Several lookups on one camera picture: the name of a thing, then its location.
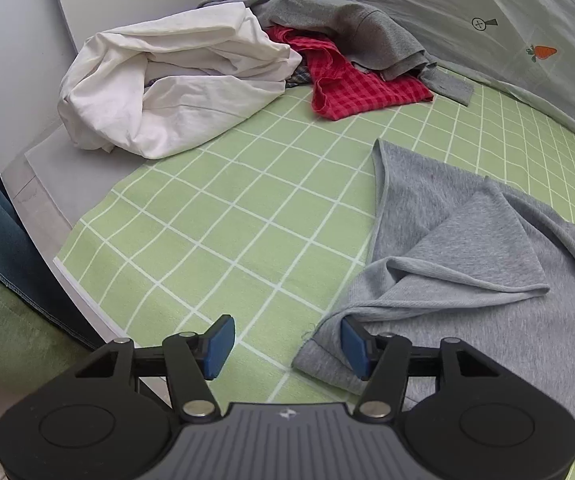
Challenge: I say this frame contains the light grey sweatpants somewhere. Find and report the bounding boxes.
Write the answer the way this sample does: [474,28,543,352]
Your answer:
[293,140,575,417]

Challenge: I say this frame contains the white crumpled garment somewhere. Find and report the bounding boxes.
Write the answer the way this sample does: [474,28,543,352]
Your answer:
[57,2,301,159]

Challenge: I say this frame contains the red checked shirt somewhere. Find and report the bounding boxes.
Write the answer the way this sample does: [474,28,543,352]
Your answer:
[266,25,434,120]

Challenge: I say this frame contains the grey foam pad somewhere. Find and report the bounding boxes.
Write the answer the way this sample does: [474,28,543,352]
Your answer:
[2,126,138,256]

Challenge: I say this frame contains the green checked mat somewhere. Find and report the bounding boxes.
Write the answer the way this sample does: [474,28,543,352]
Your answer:
[55,84,575,405]

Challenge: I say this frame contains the dark grey shirt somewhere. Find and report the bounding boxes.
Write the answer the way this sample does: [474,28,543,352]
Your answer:
[200,0,474,106]

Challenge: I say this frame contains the teal curtain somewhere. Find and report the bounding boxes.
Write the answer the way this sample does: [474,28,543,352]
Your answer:
[0,178,103,350]

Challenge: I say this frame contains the green fuzzy blanket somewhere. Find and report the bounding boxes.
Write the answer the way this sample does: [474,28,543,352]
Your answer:
[0,282,89,394]

